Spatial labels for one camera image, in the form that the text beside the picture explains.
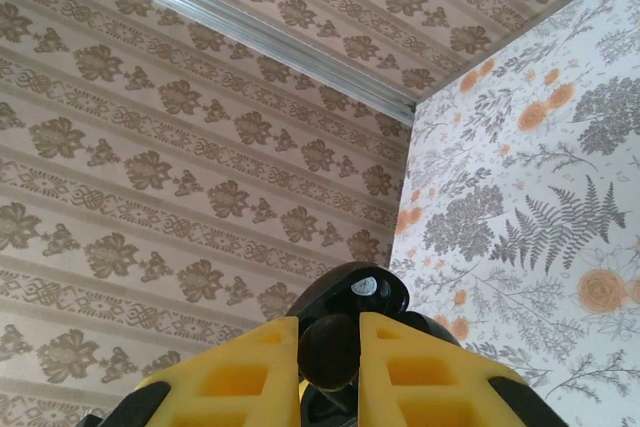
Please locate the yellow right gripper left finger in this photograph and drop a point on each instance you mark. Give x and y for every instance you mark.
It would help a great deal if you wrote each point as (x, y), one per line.
(235, 387)

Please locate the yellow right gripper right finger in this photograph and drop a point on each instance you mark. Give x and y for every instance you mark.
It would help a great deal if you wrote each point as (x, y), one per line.
(425, 392)

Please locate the floral patterned tablecloth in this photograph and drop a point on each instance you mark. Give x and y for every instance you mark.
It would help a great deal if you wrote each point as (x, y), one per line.
(525, 197)

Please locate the aluminium frame post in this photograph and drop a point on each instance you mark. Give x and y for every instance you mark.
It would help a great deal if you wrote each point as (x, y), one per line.
(240, 22)

